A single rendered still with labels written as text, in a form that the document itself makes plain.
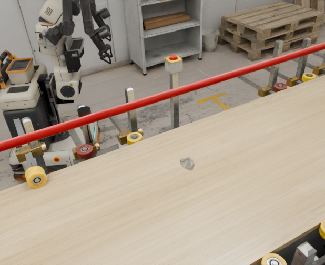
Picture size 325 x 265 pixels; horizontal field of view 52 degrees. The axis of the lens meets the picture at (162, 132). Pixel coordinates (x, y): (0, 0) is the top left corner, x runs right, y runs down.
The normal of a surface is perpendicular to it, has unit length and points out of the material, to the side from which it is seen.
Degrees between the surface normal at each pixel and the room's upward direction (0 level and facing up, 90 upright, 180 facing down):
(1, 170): 0
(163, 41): 90
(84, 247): 0
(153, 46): 90
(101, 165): 0
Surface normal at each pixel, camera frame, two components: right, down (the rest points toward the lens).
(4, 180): -0.04, -0.81
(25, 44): 0.48, 0.50
